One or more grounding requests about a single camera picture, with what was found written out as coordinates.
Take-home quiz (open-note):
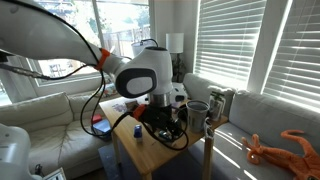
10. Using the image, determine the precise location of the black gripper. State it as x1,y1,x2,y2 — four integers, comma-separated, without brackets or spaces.
143,105,182,138

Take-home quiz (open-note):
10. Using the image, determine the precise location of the wooden block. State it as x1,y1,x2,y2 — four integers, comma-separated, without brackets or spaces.
159,137,174,143
134,134,143,144

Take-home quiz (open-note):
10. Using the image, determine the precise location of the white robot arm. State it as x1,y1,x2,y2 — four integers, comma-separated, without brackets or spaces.
0,0,185,137

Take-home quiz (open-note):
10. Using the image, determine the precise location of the orange plush octopus toy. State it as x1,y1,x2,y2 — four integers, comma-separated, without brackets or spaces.
241,130,320,180

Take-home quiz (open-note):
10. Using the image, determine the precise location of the black round object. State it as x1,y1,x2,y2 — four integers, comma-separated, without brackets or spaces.
177,105,188,121

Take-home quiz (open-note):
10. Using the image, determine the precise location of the wooden side table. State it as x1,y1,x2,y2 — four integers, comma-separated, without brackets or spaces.
100,97,213,180

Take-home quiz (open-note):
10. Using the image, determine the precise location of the grey plastic cup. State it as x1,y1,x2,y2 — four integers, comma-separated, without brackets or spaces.
186,100,209,133

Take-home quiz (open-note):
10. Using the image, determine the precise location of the clear snack bag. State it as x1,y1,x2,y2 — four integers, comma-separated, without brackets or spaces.
209,91,225,121

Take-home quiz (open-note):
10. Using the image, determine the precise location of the potted plant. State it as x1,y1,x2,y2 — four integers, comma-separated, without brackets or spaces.
172,53,185,82

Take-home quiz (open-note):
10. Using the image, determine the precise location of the blue box on sofa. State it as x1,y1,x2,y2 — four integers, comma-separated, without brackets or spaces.
93,119,111,140

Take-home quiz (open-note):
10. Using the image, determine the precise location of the red object on sofa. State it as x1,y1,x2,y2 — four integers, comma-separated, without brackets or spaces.
92,114,102,124

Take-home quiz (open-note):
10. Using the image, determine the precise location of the white arched lamp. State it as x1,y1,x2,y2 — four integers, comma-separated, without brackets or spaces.
131,39,158,57

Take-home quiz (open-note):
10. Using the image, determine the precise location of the white leather sofa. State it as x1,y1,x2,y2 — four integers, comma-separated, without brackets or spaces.
0,92,110,179

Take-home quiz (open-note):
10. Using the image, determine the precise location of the wrist camera with orange mount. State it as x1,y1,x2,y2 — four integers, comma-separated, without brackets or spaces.
133,104,147,120

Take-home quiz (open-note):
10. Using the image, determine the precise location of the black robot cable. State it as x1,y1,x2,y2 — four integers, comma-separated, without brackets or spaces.
0,0,190,152

